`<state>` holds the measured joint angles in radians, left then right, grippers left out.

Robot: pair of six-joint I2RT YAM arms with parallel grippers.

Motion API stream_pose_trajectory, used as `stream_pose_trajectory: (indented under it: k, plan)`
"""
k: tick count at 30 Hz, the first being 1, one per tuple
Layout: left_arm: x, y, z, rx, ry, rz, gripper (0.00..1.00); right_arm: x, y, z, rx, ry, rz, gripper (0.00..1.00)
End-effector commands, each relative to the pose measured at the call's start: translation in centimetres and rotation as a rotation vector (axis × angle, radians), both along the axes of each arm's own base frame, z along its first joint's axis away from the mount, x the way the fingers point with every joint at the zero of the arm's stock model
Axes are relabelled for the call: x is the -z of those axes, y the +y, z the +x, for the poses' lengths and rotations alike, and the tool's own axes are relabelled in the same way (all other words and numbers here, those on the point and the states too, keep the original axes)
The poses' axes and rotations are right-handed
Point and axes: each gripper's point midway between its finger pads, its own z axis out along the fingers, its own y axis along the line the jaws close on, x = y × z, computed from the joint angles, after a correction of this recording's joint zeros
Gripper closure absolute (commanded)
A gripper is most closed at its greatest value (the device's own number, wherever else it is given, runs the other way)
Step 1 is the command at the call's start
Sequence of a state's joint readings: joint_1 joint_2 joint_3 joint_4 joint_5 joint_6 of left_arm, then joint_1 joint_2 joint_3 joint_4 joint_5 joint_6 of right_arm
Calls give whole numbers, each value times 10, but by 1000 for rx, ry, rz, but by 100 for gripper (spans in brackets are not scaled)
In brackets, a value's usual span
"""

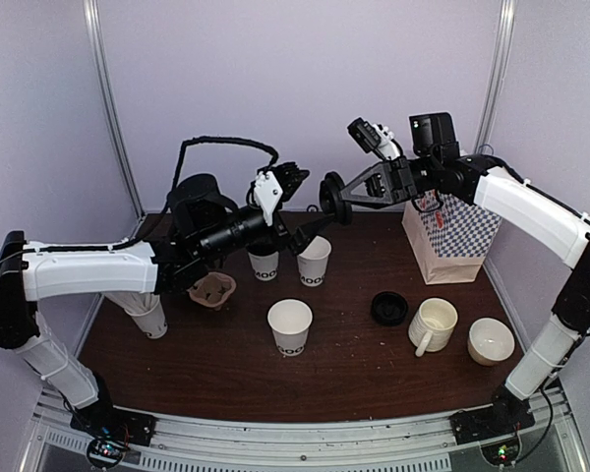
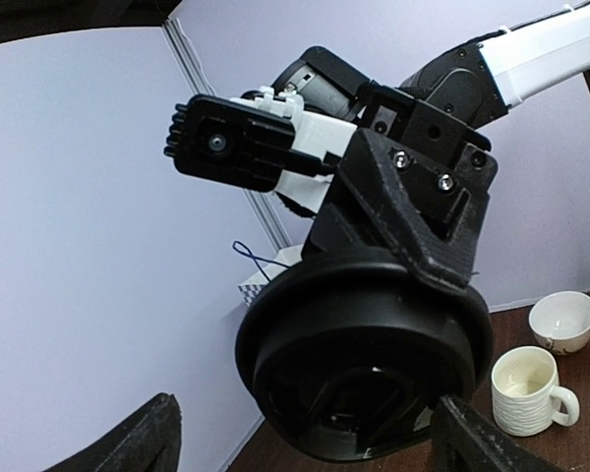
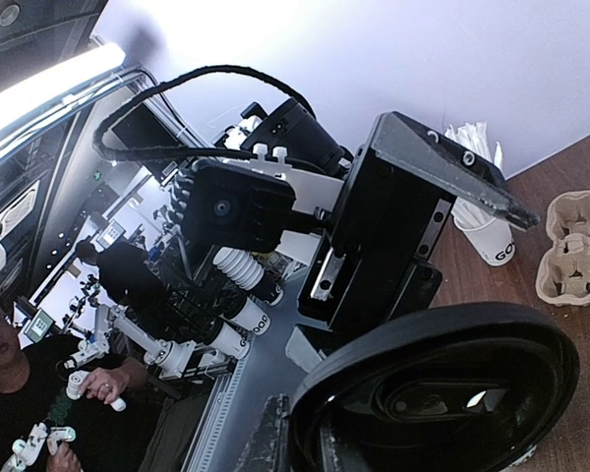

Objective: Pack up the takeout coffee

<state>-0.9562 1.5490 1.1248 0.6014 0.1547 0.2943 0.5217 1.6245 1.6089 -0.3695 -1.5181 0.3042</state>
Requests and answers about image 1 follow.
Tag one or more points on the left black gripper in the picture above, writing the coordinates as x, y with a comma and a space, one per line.
299, 241

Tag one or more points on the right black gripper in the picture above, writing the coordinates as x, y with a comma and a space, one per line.
400, 185

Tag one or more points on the white paper cups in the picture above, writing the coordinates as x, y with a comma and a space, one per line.
312, 262

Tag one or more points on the white paper cup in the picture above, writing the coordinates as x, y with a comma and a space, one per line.
290, 321
264, 264

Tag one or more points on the blue checkered paper bag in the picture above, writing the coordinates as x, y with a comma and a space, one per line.
450, 239

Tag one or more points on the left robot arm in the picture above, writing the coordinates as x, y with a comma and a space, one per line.
206, 227

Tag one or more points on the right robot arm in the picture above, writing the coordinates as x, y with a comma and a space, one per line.
489, 183

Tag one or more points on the stack of black lids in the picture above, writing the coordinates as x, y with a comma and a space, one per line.
389, 308

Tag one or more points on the cardboard cup carrier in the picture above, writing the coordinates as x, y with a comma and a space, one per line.
213, 290

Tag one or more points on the cream ceramic mug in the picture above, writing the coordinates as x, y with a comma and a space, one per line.
432, 326

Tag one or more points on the paper cup holding straws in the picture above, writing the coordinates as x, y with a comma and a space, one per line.
152, 323

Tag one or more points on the cream ceramic bowl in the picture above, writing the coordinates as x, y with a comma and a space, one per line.
490, 342

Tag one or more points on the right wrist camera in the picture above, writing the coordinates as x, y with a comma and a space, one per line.
375, 138

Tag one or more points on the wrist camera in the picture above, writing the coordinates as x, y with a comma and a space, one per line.
375, 138
275, 186

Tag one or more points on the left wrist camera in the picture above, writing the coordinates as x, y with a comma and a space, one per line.
275, 186

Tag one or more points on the right aluminium frame post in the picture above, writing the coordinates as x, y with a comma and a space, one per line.
501, 55

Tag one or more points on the aluminium frame post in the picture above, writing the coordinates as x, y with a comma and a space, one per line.
501, 55
95, 35

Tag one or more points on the aluminium front rail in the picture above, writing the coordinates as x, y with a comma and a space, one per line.
418, 443

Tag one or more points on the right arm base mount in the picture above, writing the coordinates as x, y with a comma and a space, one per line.
486, 423

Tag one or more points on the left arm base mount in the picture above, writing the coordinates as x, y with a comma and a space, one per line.
113, 425

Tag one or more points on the left aluminium frame post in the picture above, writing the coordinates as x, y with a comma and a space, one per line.
95, 35

